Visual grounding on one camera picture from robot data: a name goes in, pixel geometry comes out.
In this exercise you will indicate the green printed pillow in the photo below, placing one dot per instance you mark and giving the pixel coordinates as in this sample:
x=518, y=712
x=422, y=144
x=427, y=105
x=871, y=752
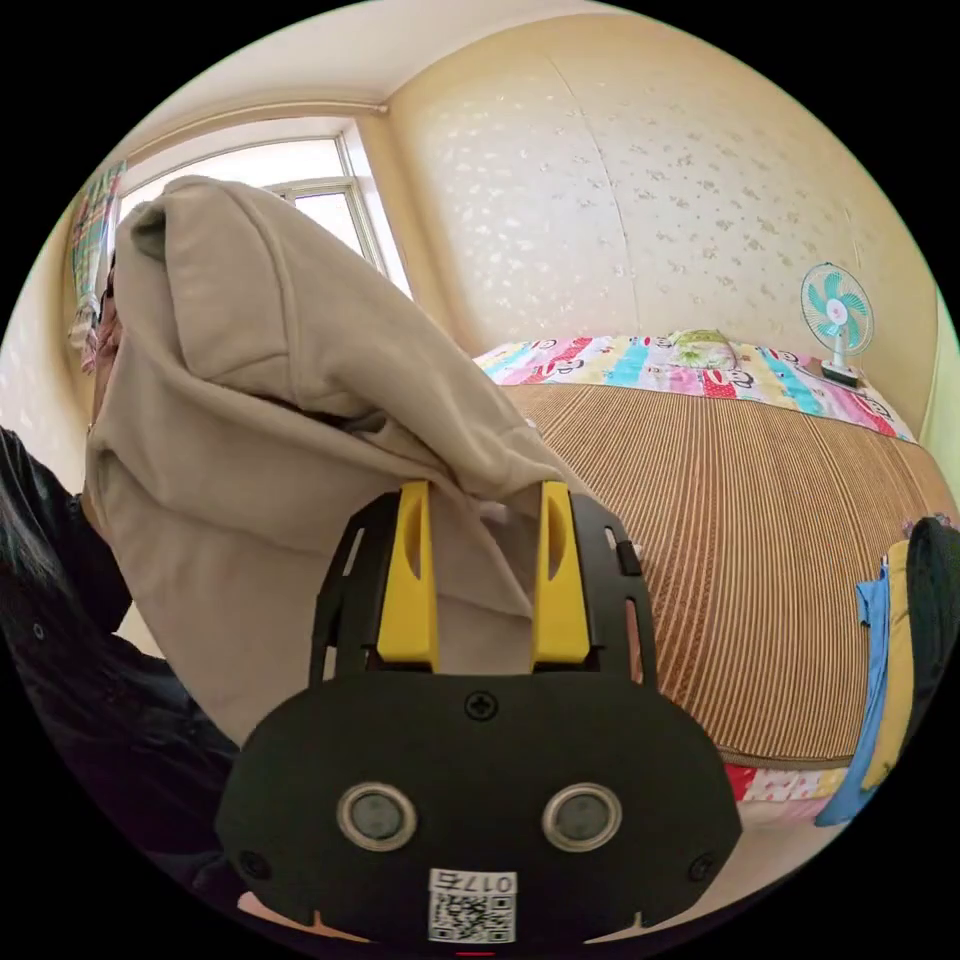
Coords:
x=701, y=346

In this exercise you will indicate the checked curtain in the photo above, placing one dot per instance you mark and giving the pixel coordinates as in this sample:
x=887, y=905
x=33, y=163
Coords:
x=94, y=255

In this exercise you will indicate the table fan with turquoise blades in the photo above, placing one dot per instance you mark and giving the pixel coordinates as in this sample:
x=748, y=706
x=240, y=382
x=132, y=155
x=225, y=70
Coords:
x=835, y=315

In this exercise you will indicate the bed with woven mat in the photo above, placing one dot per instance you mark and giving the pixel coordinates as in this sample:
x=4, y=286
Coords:
x=750, y=540

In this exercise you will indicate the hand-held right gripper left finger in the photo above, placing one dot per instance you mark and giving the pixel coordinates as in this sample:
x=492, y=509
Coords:
x=409, y=600

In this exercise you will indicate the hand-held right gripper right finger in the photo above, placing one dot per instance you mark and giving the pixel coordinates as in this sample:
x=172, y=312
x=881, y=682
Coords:
x=559, y=600

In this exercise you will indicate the pile of clothes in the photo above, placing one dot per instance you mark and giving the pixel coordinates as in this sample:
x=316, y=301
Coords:
x=900, y=660

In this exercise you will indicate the white long sleeve shirt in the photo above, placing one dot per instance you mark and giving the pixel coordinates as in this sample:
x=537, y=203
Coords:
x=247, y=420

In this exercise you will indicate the window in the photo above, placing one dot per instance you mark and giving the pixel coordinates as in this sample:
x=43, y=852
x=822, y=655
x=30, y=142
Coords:
x=307, y=202

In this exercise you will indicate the person's body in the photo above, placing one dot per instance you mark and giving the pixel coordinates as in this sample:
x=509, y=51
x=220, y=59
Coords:
x=90, y=660

